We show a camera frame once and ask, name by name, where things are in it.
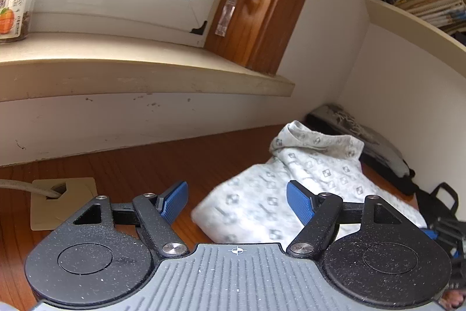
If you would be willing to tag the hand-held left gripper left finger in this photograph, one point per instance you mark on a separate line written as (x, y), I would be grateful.
(174, 203)

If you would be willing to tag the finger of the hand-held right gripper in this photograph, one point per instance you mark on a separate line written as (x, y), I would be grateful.
(430, 234)
(457, 252)

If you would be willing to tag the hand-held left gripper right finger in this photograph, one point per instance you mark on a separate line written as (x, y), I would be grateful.
(300, 203)

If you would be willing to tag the white patterned garment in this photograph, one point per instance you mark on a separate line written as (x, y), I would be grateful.
(255, 194)

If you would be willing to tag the person's right hand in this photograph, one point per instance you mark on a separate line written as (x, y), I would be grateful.
(455, 300)

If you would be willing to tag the black folded cloth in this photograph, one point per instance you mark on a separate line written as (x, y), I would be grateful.
(400, 183)

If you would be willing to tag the cream window sill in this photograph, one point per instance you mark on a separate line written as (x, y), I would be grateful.
(145, 70)

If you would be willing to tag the stack of magazines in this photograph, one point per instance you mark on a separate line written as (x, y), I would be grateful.
(437, 5)

